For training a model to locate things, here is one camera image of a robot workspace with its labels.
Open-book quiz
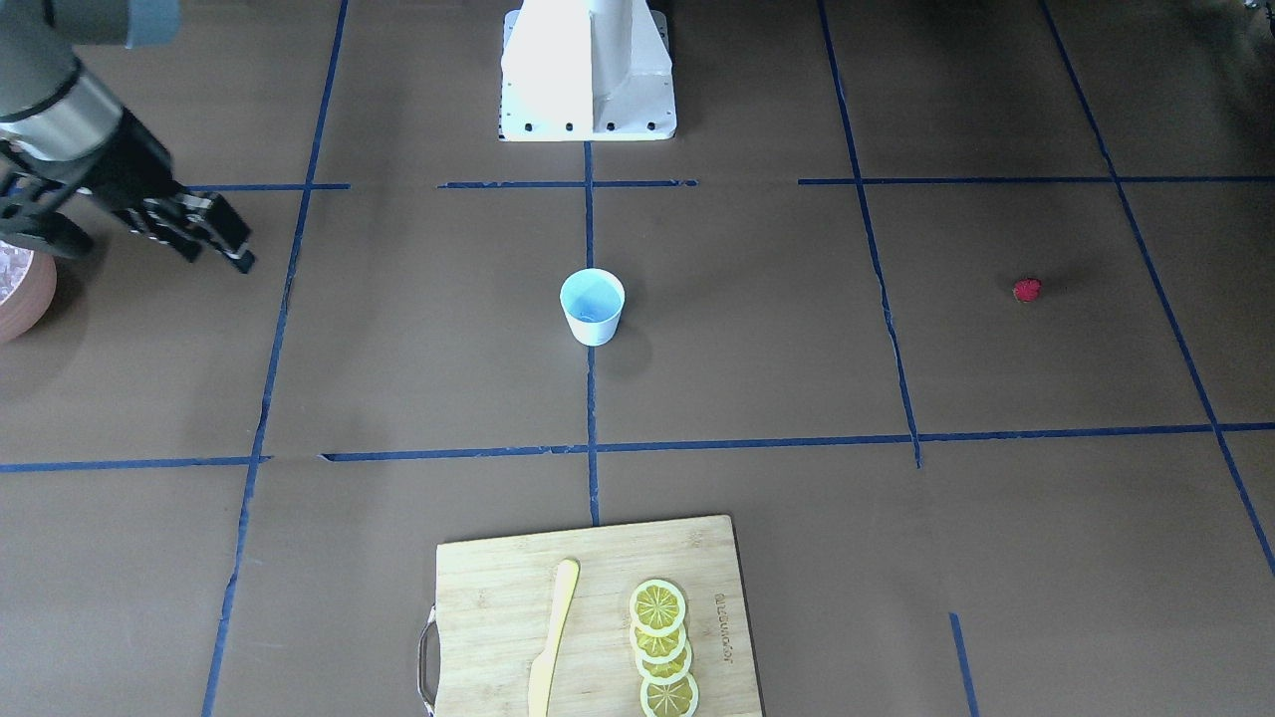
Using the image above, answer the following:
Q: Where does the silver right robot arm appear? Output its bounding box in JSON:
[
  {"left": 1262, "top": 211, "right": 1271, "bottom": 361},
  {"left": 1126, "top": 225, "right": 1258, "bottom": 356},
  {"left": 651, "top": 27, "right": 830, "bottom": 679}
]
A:
[{"left": 1, "top": 1, "right": 255, "bottom": 274}]

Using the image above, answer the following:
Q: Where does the bamboo cutting board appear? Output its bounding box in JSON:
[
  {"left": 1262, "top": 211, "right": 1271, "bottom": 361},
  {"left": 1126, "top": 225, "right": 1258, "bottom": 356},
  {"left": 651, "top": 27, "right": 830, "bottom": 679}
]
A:
[{"left": 417, "top": 515, "right": 764, "bottom": 716}]

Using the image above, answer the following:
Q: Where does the yellow plastic knife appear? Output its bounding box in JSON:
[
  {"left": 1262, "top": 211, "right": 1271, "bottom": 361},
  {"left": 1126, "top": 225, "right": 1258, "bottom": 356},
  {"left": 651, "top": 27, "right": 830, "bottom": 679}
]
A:
[{"left": 527, "top": 559, "right": 580, "bottom": 716}]

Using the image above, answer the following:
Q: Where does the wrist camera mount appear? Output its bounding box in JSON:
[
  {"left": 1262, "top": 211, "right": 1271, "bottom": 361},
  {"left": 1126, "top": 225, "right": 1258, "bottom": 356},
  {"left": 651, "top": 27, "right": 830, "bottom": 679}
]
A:
[{"left": 1, "top": 140, "right": 93, "bottom": 260}]

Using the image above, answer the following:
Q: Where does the red strawberry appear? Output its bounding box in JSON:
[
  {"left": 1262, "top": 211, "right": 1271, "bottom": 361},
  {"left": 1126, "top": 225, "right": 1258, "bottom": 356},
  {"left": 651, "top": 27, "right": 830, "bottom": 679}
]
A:
[{"left": 1012, "top": 277, "right": 1043, "bottom": 304}]

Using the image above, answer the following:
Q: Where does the pink bowl of ice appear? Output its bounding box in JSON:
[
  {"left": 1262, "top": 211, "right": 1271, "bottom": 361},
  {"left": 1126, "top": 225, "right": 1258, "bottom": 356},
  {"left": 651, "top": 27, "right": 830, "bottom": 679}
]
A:
[{"left": 1, "top": 242, "right": 57, "bottom": 344}]

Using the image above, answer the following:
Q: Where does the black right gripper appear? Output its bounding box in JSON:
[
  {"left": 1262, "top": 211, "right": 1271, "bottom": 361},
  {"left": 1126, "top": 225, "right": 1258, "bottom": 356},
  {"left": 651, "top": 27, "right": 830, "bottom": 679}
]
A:
[{"left": 70, "top": 108, "right": 256, "bottom": 274}]

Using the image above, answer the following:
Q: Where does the light blue paper cup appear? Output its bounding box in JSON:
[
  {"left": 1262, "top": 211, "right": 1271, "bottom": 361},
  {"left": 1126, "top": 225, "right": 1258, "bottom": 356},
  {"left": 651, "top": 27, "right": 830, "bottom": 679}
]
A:
[{"left": 558, "top": 268, "right": 626, "bottom": 347}]

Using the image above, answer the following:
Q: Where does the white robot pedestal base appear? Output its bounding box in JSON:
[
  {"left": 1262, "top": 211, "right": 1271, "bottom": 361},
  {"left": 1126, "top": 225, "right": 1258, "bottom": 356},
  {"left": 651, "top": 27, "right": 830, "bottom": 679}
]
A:
[{"left": 499, "top": 1, "right": 678, "bottom": 142}]

